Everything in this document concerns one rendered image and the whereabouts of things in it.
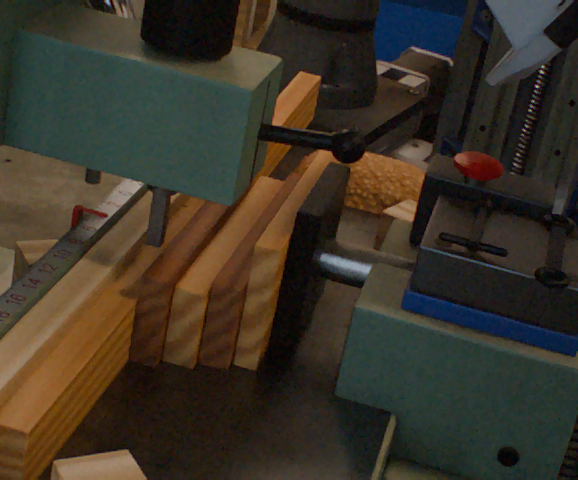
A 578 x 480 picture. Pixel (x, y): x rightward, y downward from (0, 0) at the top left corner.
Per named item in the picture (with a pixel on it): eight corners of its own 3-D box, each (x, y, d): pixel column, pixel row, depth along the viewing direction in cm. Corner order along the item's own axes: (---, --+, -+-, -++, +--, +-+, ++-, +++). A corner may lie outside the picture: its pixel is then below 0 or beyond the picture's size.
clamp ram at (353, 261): (389, 381, 75) (423, 245, 71) (268, 346, 76) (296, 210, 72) (412, 315, 83) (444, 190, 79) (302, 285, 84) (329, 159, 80)
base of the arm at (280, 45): (283, 55, 159) (297, -23, 155) (393, 91, 155) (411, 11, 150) (225, 79, 147) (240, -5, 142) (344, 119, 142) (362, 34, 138)
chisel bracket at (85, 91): (228, 234, 70) (255, 89, 67) (-7, 169, 72) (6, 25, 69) (262, 189, 77) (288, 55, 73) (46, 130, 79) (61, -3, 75)
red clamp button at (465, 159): (498, 188, 76) (502, 172, 75) (448, 175, 76) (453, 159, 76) (502, 171, 79) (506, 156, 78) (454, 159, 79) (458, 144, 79)
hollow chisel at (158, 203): (159, 248, 75) (171, 170, 73) (145, 244, 75) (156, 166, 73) (164, 242, 76) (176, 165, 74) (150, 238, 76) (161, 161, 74)
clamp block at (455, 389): (548, 509, 72) (593, 375, 69) (320, 441, 74) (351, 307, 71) (560, 385, 86) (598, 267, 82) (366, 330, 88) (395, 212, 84)
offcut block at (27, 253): (61, 282, 100) (67, 238, 99) (76, 307, 97) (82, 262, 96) (10, 284, 99) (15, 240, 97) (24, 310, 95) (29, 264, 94)
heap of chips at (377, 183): (437, 230, 98) (446, 197, 97) (281, 188, 100) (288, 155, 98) (451, 192, 105) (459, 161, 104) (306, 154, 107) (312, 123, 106)
